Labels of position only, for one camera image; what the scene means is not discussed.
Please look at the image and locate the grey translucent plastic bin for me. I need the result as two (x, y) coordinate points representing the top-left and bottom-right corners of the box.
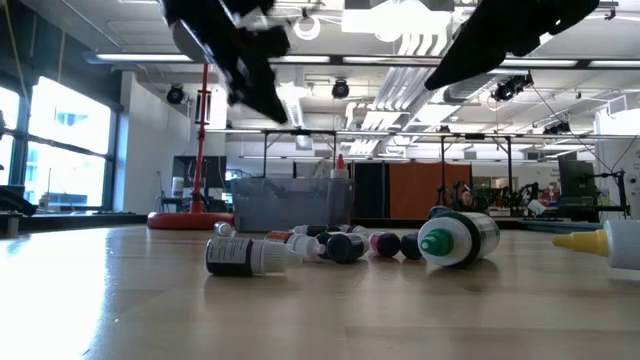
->
(231, 175), (355, 234)

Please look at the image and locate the large orange food coloring bottle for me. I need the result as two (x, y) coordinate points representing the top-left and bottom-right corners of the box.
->
(328, 153), (353, 226)

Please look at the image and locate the black aluminium table frame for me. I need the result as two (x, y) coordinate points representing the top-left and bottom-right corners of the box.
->
(0, 212), (640, 239)

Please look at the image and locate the person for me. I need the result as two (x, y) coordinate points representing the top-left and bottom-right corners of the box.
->
(457, 188), (477, 212)

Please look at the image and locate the black gantry frame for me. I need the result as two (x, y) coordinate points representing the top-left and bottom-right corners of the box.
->
(439, 132), (514, 206)
(262, 128), (339, 179)

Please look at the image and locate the small pink food coloring bottle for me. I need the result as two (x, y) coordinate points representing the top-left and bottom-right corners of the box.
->
(368, 231), (402, 259)

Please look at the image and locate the small purple food coloring bottle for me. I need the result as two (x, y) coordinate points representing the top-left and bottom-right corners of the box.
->
(204, 235), (304, 277)

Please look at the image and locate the ceiling light strip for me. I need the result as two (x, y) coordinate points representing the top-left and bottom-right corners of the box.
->
(342, 55), (434, 65)
(499, 59), (580, 69)
(94, 52), (194, 64)
(587, 59), (640, 69)
(267, 54), (331, 65)

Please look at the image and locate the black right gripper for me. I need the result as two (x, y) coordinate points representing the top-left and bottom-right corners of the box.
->
(423, 0), (601, 92)

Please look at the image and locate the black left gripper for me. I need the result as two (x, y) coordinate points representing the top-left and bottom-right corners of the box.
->
(160, 0), (291, 125)

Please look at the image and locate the large yellow food coloring bottle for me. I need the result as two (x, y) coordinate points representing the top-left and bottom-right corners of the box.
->
(551, 219), (640, 271)

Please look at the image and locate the large window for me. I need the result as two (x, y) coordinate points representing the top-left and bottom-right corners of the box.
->
(25, 75), (114, 214)

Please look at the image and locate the black ceiling camera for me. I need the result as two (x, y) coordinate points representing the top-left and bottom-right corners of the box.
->
(489, 72), (535, 104)

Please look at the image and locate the black partition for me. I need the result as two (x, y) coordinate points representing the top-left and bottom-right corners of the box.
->
(352, 160), (390, 220)

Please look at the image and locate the narrow window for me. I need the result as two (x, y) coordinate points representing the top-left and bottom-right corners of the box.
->
(0, 84), (21, 186)

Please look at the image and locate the red desk lamp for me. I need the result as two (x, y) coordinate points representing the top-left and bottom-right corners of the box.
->
(146, 62), (235, 231)

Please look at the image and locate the small red food coloring bottle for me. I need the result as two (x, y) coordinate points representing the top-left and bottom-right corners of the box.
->
(263, 230), (327, 261)

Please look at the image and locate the black background monitor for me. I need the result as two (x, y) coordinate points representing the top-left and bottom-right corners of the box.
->
(557, 158), (596, 201)
(172, 155), (229, 201)

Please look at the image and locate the orange partition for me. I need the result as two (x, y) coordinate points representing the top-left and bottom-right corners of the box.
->
(388, 160), (472, 220)

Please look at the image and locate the large green food coloring bottle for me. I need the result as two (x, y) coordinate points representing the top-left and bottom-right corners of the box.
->
(417, 211), (502, 269)

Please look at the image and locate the white coiled cable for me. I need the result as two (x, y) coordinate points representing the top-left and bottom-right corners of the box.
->
(292, 14), (322, 42)

